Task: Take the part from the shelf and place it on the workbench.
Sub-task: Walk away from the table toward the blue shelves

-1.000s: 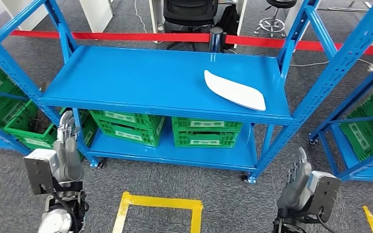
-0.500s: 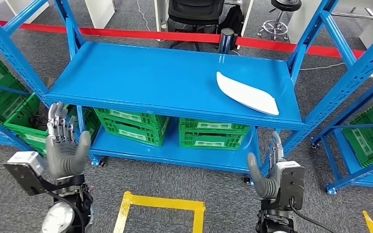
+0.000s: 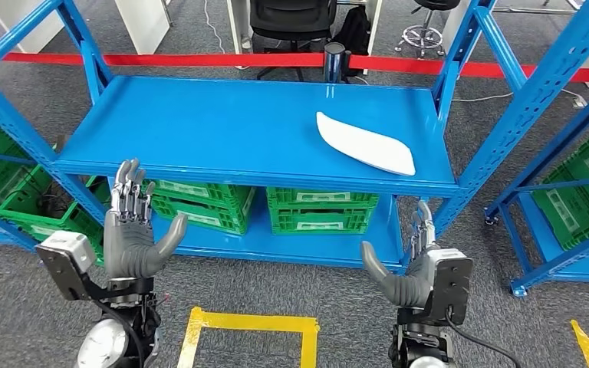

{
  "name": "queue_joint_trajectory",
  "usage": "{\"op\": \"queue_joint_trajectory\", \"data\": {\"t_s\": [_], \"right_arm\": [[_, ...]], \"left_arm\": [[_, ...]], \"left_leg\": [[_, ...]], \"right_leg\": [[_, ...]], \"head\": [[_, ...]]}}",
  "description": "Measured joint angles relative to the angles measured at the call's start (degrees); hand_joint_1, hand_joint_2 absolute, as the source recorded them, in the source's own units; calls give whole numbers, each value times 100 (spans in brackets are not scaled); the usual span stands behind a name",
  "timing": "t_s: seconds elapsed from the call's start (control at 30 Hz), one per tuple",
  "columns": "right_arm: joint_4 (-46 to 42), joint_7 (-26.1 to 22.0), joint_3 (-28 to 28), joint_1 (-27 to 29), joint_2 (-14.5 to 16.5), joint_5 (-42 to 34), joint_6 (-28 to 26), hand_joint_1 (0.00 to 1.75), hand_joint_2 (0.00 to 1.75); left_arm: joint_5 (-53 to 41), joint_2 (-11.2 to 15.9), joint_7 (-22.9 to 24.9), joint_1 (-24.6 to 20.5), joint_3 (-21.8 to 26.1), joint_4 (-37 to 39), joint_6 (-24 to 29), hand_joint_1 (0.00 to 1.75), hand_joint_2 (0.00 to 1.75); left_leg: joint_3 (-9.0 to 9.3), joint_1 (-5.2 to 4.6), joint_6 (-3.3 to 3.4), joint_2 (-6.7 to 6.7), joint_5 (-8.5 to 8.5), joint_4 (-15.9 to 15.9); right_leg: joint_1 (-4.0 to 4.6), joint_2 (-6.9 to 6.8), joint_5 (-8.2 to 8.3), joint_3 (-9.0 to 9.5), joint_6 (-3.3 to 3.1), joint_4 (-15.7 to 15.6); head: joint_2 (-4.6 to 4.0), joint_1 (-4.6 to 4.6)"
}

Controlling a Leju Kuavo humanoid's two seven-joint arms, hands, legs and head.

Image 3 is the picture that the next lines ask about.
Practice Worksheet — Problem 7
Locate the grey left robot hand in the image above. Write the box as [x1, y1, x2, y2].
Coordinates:
[103, 158, 189, 281]

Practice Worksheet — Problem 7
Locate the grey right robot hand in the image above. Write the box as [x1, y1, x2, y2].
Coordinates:
[360, 199, 440, 308]

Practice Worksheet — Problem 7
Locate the white plastic panel part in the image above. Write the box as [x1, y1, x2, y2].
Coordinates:
[315, 110, 417, 178]

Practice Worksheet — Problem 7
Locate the red barrier belt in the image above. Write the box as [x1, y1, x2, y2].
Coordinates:
[0, 49, 326, 70]
[349, 54, 589, 85]

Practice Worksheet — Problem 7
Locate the black stool with chrome base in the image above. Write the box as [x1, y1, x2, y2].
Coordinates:
[393, 0, 462, 59]

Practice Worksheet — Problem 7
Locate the black backpack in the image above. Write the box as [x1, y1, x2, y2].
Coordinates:
[332, 5, 372, 58]

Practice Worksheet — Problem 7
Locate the black office chair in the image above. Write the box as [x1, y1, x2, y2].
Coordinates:
[248, 0, 339, 82]

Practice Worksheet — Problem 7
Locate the chrome desk foot bar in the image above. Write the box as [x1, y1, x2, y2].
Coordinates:
[492, 0, 585, 15]

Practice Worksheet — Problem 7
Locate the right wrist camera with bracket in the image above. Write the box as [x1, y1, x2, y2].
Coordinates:
[426, 248, 474, 326]

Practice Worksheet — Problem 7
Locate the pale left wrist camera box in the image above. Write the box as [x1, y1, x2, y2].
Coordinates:
[35, 231, 97, 301]

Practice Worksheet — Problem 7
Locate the black left wrist camera cable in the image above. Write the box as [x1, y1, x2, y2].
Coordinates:
[94, 299, 146, 368]

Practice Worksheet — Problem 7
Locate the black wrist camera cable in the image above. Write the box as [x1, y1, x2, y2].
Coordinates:
[94, 299, 146, 368]
[444, 310, 522, 368]

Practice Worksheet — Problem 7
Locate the black cables bundle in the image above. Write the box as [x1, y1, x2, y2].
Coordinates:
[38, 192, 72, 219]

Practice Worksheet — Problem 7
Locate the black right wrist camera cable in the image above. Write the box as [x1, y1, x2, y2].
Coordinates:
[444, 310, 522, 368]

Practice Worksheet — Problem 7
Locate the white floor cable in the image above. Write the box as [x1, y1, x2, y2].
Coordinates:
[452, 88, 587, 109]
[202, 0, 227, 54]

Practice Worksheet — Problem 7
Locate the chrome stanchion post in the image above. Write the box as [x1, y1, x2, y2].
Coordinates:
[322, 41, 352, 85]

